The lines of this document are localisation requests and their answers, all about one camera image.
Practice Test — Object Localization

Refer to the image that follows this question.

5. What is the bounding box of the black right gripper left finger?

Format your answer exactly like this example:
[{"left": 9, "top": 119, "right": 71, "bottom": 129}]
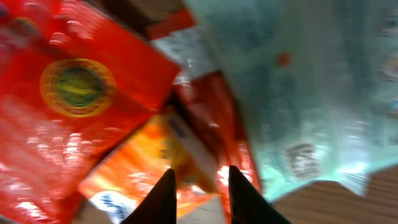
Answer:
[{"left": 121, "top": 169, "right": 177, "bottom": 224}]

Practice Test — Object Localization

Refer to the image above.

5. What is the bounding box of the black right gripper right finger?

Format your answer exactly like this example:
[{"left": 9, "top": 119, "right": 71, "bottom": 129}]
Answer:
[{"left": 228, "top": 166, "right": 291, "bottom": 224}]

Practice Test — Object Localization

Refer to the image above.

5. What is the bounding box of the orange white small packet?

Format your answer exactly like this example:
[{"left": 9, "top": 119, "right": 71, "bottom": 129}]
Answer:
[{"left": 78, "top": 108, "right": 218, "bottom": 223}]

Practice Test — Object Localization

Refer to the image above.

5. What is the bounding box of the red stick packet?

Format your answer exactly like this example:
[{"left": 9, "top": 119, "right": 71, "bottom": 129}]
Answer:
[{"left": 146, "top": 8, "right": 262, "bottom": 223}]

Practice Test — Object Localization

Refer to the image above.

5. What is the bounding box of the mint green snack packet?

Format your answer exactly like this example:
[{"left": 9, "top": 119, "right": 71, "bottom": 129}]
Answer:
[{"left": 152, "top": 0, "right": 398, "bottom": 203}]

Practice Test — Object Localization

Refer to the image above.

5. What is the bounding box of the red snack bag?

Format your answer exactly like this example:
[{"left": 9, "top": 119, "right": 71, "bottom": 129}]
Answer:
[{"left": 1, "top": 0, "right": 179, "bottom": 223}]

